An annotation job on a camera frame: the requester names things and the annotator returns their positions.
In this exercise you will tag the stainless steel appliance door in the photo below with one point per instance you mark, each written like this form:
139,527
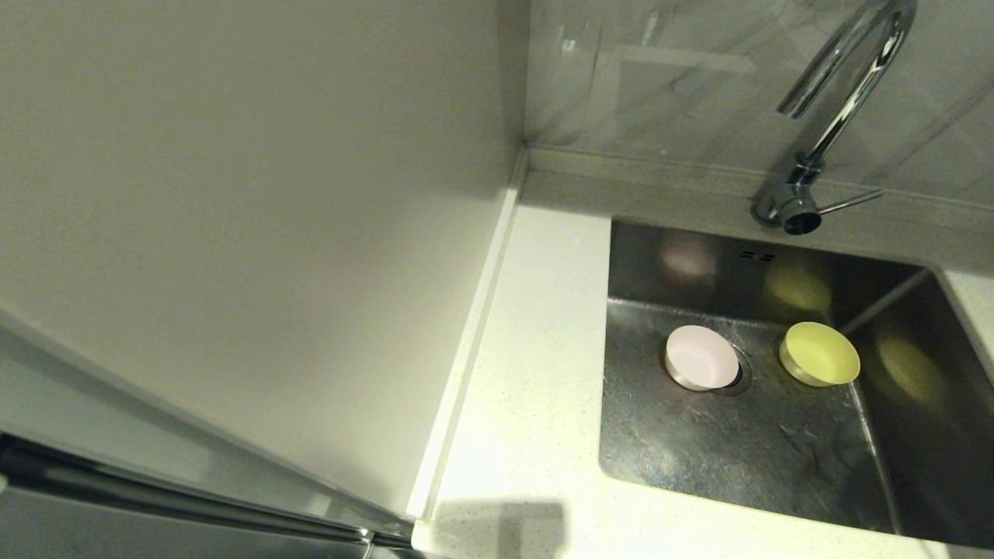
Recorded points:
155,539

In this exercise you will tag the tall white cabinet side panel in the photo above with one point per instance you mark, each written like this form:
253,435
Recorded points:
233,194

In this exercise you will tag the chrome gooseneck faucet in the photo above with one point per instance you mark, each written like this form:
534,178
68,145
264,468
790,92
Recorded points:
792,203

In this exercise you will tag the pink bowl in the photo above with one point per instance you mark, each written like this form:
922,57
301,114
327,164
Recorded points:
703,357

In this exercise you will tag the yellow bowl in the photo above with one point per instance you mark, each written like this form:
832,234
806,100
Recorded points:
823,353

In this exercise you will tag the round metal sink drain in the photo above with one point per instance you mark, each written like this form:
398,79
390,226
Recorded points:
743,380

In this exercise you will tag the stainless steel sink basin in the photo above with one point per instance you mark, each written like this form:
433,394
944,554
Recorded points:
699,458

